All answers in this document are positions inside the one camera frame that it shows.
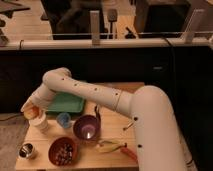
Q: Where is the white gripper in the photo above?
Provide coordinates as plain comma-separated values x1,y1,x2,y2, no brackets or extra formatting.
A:
21,100,44,117

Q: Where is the red yellow apple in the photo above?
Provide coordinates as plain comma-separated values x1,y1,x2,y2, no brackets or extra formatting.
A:
24,107,39,120

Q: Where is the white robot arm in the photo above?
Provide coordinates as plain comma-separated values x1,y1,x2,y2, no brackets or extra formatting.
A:
21,67,187,171

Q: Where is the white paper cup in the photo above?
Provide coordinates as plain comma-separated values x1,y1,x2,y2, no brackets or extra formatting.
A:
29,113,48,132

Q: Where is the blue plastic cup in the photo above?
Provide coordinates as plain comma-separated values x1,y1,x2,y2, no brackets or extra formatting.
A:
56,113,71,129

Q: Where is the small metal cup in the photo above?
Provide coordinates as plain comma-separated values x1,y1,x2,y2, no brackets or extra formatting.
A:
18,143,36,159

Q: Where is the green plastic tray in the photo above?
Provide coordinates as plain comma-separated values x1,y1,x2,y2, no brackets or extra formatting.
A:
46,92,85,114

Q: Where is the purple bowl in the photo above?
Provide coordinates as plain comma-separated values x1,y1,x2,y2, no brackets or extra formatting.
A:
73,115,101,142

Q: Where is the brown bowl with nuts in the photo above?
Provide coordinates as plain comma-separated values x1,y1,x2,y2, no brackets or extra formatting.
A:
48,137,78,166

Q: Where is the wooden board table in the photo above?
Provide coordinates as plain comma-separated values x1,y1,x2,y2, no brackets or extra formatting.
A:
14,81,146,171

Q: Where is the black office chair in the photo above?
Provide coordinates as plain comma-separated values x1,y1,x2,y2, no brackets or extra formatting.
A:
41,0,106,40

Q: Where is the metal fork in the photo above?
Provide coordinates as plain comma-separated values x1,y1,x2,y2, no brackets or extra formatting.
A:
123,122,134,131

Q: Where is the orange carrot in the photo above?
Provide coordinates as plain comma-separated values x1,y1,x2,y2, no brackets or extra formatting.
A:
120,147,138,162

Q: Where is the black cable on table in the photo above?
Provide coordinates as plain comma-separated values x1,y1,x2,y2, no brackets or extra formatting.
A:
94,105,102,120

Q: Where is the white rail post left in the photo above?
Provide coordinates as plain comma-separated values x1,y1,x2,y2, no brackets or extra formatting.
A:
90,10,100,46

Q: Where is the white rail post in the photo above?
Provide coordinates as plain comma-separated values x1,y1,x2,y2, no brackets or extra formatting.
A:
181,9,205,43
90,10,100,46

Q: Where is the white horizontal rail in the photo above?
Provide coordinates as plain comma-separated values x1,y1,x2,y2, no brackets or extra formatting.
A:
0,37,213,51

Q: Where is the white rail post right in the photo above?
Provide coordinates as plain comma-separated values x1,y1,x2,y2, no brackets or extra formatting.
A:
181,9,205,43

